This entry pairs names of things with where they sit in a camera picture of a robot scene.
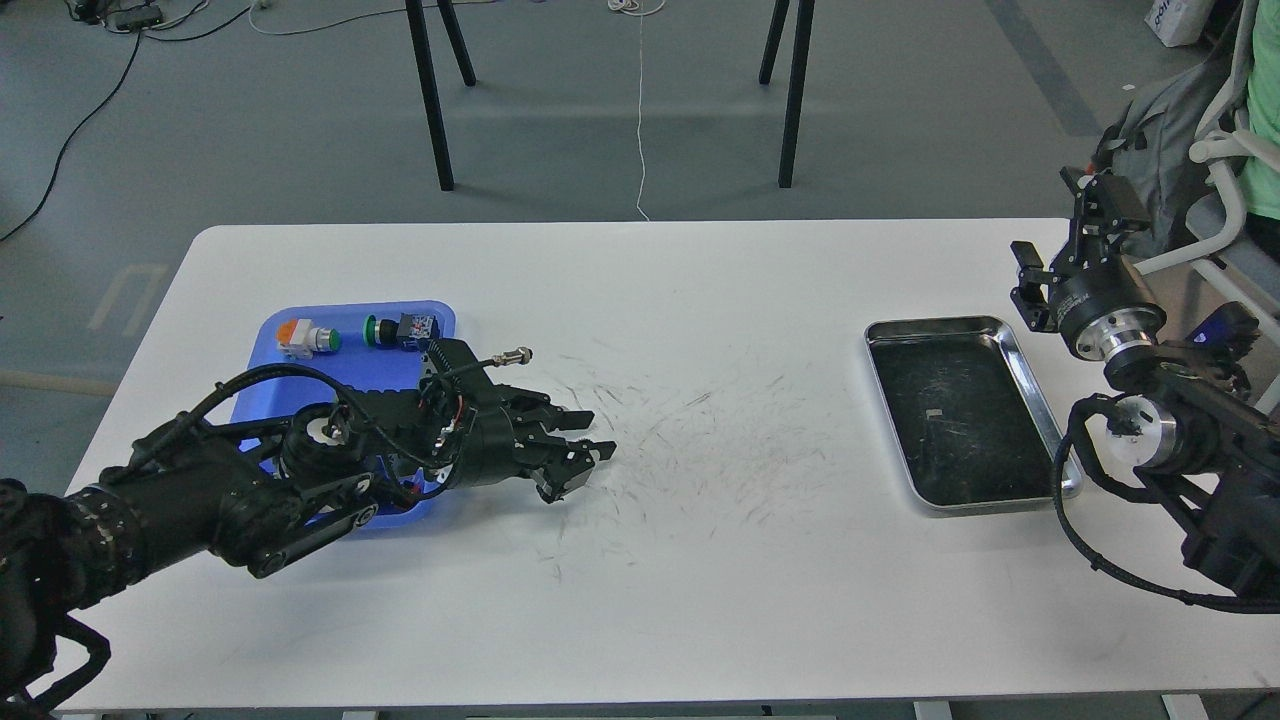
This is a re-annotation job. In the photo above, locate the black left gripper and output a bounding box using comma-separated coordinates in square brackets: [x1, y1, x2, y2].
[420, 338, 617, 503]

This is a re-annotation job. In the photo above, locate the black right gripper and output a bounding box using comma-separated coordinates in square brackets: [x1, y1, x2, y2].
[1010, 167, 1167, 363]

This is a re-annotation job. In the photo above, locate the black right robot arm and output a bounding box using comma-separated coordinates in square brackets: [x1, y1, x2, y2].
[1010, 167, 1279, 614]

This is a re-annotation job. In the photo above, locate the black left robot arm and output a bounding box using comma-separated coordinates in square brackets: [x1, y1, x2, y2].
[1, 338, 617, 719]

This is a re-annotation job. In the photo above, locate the grey backpack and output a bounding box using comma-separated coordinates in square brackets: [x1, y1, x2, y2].
[1088, 59, 1231, 260]

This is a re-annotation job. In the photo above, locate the white chair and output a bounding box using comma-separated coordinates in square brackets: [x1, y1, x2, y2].
[1135, 1, 1277, 345]

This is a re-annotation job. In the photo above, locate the blue plastic tray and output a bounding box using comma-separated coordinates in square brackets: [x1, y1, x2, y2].
[215, 300, 458, 530]

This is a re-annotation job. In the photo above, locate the person in green shirt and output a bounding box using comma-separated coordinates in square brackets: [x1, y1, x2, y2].
[1239, 1, 1279, 261]

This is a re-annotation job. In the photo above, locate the metal tray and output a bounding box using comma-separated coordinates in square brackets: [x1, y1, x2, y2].
[863, 315, 1084, 518]

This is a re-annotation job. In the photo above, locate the white cardboard box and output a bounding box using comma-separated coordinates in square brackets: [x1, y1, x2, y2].
[1144, 0, 1215, 47]

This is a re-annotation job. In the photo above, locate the orange white push button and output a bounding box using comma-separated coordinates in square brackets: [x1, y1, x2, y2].
[275, 318, 342, 359]

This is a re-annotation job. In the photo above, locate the black right table leg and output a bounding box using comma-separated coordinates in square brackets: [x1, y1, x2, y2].
[756, 1, 817, 190]

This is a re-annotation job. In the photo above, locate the black table leg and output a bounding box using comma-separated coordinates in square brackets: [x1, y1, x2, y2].
[756, 1, 817, 190]
[403, 1, 477, 192]

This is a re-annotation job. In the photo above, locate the black left table leg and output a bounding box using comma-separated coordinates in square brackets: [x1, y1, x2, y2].
[403, 1, 477, 192]

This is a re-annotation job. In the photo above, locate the green push button switch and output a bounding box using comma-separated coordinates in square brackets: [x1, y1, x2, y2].
[361, 313, 443, 352]

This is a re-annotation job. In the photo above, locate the white hanging cord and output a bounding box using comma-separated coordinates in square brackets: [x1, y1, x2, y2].
[605, 0, 667, 222]

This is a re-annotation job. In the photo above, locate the black floor cable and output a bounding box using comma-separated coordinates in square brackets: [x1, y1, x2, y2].
[0, 0, 251, 243]

